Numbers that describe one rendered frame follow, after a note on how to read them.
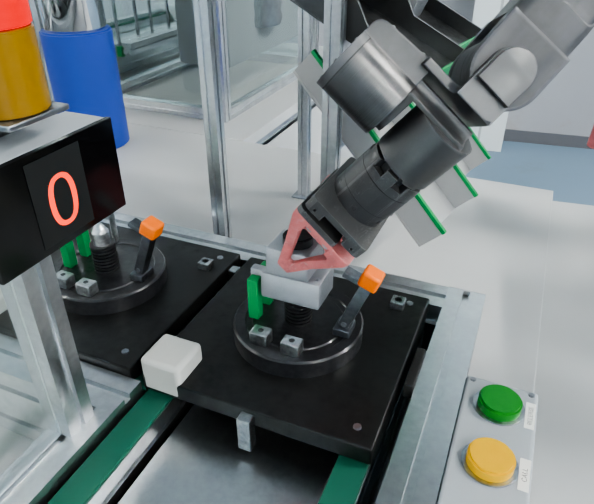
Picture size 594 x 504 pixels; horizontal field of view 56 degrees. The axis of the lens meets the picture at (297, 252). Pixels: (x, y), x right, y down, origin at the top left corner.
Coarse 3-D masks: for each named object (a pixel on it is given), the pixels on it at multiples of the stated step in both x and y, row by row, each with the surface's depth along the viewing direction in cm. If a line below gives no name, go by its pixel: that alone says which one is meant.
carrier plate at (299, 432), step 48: (240, 288) 69; (336, 288) 69; (384, 288) 69; (192, 336) 61; (384, 336) 61; (144, 384) 57; (192, 384) 55; (240, 384) 55; (288, 384) 55; (336, 384) 55; (384, 384) 55; (288, 432) 52; (336, 432) 50
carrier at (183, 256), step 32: (96, 224) 66; (64, 256) 68; (96, 256) 67; (128, 256) 71; (160, 256) 71; (192, 256) 75; (224, 256) 75; (64, 288) 65; (96, 288) 64; (128, 288) 66; (160, 288) 69; (192, 288) 69; (96, 320) 64; (128, 320) 64; (160, 320) 64; (96, 352) 59; (128, 352) 59
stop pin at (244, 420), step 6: (240, 414) 53; (246, 414) 53; (240, 420) 52; (246, 420) 52; (252, 420) 52; (240, 426) 52; (246, 426) 52; (252, 426) 53; (240, 432) 53; (246, 432) 52; (252, 432) 53; (240, 438) 53; (246, 438) 53; (252, 438) 53; (240, 444) 54; (246, 444) 53; (252, 444) 54; (246, 450) 54
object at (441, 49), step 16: (304, 0) 67; (320, 0) 66; (352, 0) 64; (368, 0) 76; (384, 0) 74; (400, 0) 73; (320, 16) 67; (352, 16) 64; (368, 16) 73; (384, 16) 75; (400, 16) 74; (416, 16) 73; (352, 32) 65; (416, 32) 74; (432, 32) 73; (432, 48) 74; (448, 48) 73; (448, 64) 66
